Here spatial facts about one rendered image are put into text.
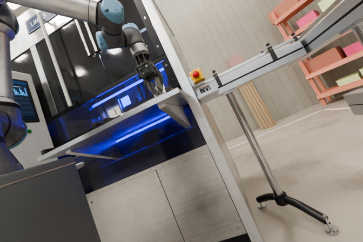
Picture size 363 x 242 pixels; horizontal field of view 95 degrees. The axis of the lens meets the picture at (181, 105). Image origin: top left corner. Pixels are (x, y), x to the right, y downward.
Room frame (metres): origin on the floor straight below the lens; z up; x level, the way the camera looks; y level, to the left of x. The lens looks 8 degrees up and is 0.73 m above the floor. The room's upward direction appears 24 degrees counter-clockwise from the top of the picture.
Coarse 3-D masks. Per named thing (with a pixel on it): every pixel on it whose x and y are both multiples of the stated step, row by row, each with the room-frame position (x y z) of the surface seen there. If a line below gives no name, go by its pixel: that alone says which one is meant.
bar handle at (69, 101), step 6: (42, 18) 1.07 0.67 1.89; (42, 24) 1.05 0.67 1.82; (42, 30) 1.05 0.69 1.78; (48, 36) 1.07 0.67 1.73; (48, 42) 1.05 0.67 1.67; (54, 54) 1.06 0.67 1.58; (54, 60) 1.05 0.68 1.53; (60, 72) 1.06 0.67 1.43; (60, 78) 1.05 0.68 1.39; (66, 90) 1.06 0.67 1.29; (66, 96) 1.05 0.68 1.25; (72, 102) 1.09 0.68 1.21
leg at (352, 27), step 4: (360, 20) 0.65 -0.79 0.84; (352, 24) 0.67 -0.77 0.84; (356, 24) 0.66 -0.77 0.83; (360, 24) 0.67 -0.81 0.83; (348, 28) 0.69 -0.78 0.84; (352, 28) 0.70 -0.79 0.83; (356, 28) 0.69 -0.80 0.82; (360, 28) 0.68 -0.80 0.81; (340, 32) 0.74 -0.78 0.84; (344, 32) 0.72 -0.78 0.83; (356, 32) 0.70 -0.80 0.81; (360, 32) 0.68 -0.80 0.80; (356, 36) 0.71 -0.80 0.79; (360, 36) 0.69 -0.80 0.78; (360, 40) 0.70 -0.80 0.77
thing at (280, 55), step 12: (276, 48) 1.01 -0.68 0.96; (288, 48) 0.97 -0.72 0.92; (300, 48) 0.96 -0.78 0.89; (252, 60) 1.04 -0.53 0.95; (264, 60) 1.00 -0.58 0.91; (276, 60) 0.99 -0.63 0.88; (288, 60) 0.98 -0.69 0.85; (228, 72) 1.07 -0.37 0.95; (240, 72) 1.03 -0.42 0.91; (252, 72) 1.02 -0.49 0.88; (264, 72) 1.01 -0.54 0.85; (204, 84) 1.10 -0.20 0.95; (216, 84) 1.06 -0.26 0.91; (228, 84) 1.05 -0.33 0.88; (240, 84) 1.04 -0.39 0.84; (216, 96) 1.08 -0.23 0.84
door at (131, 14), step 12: (120, 0) 1.03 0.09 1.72; (132, 0) 1.01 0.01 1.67; (132, 12) 1.02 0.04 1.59; (144, 36) 1.02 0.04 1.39; (120, 48) 1.05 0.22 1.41; (108, 60) 1.07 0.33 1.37; (120, 60) 1.06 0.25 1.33; (132, 60) 1.04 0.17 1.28; (108, 72) 1.08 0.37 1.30; (120, 72) 1.06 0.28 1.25
